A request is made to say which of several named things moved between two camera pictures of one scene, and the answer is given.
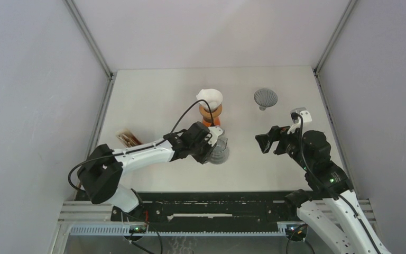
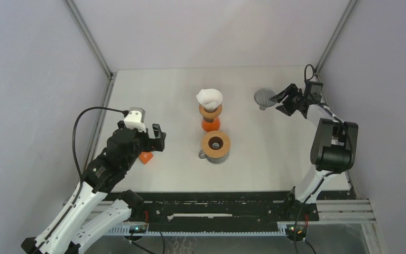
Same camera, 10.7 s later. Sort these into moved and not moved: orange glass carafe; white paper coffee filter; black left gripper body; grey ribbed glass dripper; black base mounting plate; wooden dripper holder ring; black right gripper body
Moved: black left gripper body; black right gripper body
Not moved: orange glass carafe; white paper coffee filter; black base mounting plate; wooden dripper holder ring; grey ribbed glass dripper
